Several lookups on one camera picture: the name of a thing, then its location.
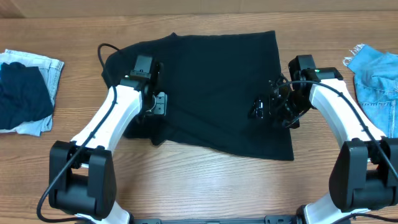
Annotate black t-shirt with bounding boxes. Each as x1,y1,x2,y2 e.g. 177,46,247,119
102,31,294,161

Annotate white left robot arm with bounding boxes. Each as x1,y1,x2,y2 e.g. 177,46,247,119
48,80,167,223

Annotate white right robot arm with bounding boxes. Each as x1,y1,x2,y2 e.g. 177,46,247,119
249,68,397,223

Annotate blue denim jeans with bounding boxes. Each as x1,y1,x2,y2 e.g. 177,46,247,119
343,44,397,138

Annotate folded light denim garment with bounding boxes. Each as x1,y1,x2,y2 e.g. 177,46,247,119
1,49,65,136

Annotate folded navy garment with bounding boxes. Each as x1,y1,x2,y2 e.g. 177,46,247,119
1,62,53,129

